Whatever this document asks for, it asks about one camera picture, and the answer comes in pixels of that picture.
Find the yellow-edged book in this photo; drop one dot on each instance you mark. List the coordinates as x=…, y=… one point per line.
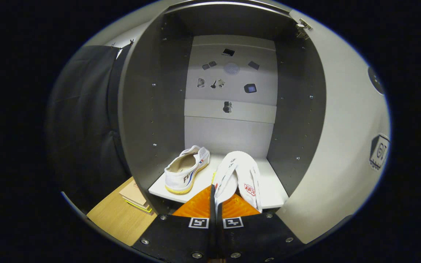
x=143, y=208

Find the grey cabinet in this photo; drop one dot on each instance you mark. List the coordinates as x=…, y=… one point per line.
x=144, y=109

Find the black backdrop cloth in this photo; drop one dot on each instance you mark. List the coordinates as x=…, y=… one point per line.
x=82, y=128

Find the metal door hinge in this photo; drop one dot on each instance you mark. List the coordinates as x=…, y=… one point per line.
x=303, y=27

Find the beige orange book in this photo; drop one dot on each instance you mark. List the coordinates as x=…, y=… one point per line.
x=133, y=193

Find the white canvas shoe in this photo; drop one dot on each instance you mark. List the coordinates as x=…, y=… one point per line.
x=181, y=175
x=239, y=171

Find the beige cabinet door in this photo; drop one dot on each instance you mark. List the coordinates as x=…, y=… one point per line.
x=342, y=146

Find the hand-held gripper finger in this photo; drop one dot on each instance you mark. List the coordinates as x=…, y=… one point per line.
x=220, y=237
x=212, y=237

